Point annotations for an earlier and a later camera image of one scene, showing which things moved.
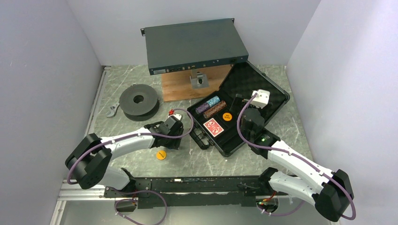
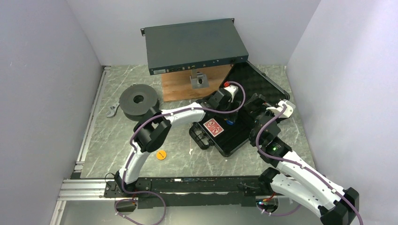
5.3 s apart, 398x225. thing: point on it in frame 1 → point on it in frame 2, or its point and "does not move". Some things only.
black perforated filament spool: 139,102 does not move
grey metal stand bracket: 198,79 does not move
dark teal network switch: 194,45 does not move
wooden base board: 177,86 does not move
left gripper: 174,144 → 228,103
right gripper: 238,101 → 258,101
